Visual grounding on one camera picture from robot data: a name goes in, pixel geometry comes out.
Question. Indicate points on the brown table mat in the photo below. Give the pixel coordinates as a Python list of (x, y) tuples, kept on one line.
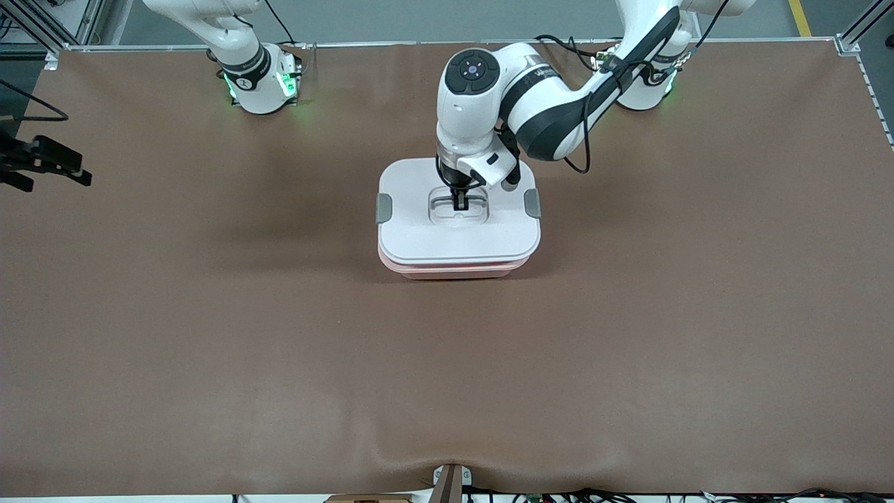
[(447, 384)]

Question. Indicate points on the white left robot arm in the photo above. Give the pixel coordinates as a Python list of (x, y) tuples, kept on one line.
[(464, 119)]

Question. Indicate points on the aluminium frame profile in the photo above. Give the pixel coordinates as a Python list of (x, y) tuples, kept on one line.
[(848, 45), (87, 21)]

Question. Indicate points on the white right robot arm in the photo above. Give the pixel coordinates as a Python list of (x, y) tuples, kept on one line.
[(255, 84)]

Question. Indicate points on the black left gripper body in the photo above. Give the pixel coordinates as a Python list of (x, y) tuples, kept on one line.
[(456, 183)]

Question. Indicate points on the metal clamp bracket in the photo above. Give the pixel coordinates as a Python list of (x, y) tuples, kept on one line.
[(450, 478)]

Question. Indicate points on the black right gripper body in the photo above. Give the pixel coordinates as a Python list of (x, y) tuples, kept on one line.
[(21, 158)]

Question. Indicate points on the white box lid grey clips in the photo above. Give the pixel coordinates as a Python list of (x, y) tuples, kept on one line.
[(419, 237)]

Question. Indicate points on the pink plastic storage box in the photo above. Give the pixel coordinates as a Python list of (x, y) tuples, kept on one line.
[(454, 271)]

